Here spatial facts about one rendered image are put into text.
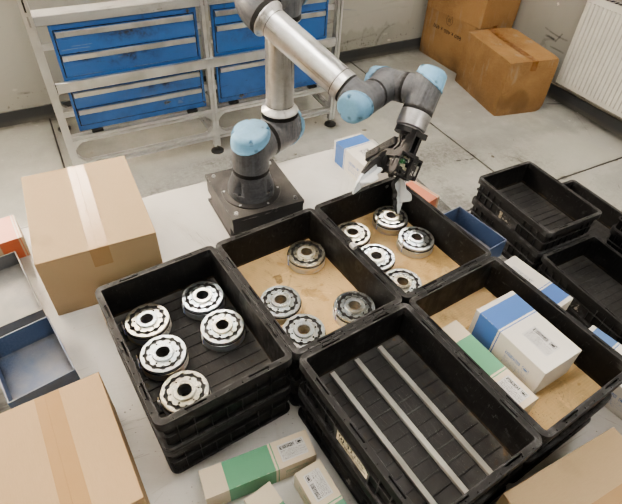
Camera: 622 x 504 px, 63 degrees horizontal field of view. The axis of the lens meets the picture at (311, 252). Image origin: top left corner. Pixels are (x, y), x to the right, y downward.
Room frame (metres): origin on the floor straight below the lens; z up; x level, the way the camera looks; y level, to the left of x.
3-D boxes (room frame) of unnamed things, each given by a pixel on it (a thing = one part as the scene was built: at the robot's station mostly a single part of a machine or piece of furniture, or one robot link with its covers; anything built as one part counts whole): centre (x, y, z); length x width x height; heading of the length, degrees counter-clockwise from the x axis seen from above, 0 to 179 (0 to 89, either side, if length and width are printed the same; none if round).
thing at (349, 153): (1.63, -0.17, 0.75); 0.20 x 0.12 x 0.09; 33
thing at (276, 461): (0.45, 0.09, 0.73); 0.24 x 0.06 x 0.06; 116
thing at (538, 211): (1.68, -0.91, 0.37); 0.40 x 0.30 x 0.45; 30
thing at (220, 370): (0.68, 0.26, 0.87); 0.40 x 0.30 x 0.11; 35
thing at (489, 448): (0.53, -0.22, 0.87); 0.40 x 0.30 x 0.11; 35
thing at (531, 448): (0.53, -0.22, 0.92); 0.40 x 0.30 x 0.02; 35
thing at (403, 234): (1.07, -0.30, 0.86); 0.10 x 0.10 x 0.01
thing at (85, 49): (2.58, 0.98, 0.60); 0.72 x 0.03 x 0.56; 120
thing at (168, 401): (0.55, 0.25, 0.86); 0.10 x 0.10 x 0.01
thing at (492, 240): (1.22, -0.49, 0.74); 0.20 x 0.15 x 0.07; 38
